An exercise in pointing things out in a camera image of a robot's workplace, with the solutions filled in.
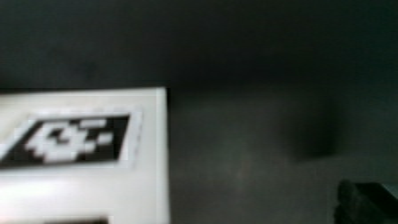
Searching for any white drawer with tag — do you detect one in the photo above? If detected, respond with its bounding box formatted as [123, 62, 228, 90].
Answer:
[0, 88, 171, 224]

